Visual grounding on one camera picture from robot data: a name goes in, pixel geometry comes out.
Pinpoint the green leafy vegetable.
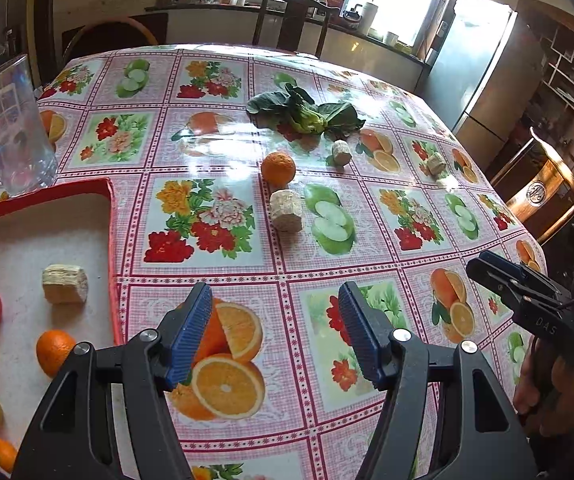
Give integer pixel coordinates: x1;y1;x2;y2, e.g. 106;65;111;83
246;84;367;141

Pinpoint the clear glass mug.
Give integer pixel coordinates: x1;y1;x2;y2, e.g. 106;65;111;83
0;54;60;198

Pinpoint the red tray with white inside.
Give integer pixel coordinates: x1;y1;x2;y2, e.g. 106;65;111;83
0;177;124;468

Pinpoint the white thermos jug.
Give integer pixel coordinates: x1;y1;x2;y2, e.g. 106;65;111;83
360;1;380;36

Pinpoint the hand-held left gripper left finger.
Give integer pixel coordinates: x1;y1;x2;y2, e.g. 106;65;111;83
11;282;214;480

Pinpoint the blocky pale corn cob piece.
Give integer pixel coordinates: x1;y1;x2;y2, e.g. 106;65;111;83
42;264;89;305

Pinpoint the dark straight-backed wooden chair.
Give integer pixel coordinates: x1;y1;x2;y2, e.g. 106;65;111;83
253;0;342;58

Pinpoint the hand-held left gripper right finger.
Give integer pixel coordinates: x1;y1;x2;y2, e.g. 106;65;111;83
337;280;538;480

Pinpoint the person's right hand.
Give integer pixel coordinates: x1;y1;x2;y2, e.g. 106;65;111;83
513;337;574;436

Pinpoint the round-backed wooden chair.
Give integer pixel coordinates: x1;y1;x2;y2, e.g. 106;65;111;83
62;16;160;66

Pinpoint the silver refrigerator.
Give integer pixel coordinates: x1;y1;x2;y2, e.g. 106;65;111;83
414;0;545;143

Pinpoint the carved brown wooden chair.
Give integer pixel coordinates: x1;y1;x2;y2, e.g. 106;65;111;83
489;127;574;246

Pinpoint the fruit and flower print tablecloth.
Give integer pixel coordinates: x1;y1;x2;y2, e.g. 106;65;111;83
0;42;548;480

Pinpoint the dark windowsill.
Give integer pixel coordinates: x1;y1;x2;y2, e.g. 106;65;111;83
144;1;429;65

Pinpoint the large orange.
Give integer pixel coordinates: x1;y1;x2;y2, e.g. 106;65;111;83
261;151;297;185
36;330;77;379

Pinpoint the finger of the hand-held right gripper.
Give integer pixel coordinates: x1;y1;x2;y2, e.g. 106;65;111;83
478;250;568;307
466;259;534;312

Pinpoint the wooden display shelf cabinet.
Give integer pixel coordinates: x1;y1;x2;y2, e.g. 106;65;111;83
484;0;574;196

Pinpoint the small orange mandarin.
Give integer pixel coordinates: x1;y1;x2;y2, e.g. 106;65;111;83
0;438;19;473

